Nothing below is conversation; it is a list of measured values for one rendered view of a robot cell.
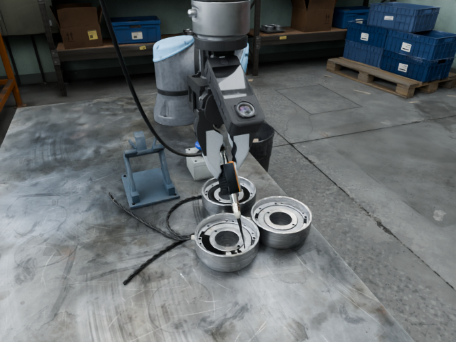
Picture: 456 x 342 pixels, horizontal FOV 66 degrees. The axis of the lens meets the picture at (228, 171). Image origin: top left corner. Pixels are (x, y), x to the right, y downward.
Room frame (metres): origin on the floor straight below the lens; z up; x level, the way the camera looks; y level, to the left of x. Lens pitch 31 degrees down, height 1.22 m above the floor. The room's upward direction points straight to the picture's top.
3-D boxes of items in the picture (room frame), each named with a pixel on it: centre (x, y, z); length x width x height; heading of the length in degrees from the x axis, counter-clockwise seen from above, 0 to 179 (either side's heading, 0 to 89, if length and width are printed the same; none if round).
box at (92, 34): (3.83, 1.50, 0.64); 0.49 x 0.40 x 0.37; 115
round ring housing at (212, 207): (0.56, 0.00, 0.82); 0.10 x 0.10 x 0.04
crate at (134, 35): (4.03, 1.00, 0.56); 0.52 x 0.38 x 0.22; 107
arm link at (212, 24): (0.49, 0.01, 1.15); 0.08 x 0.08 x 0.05
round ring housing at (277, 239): (0.48, -0.09, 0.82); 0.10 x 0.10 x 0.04
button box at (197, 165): (0.70, 0.05, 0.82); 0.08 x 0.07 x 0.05; 20
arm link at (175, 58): (1.02, 0.15, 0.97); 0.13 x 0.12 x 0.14; 91
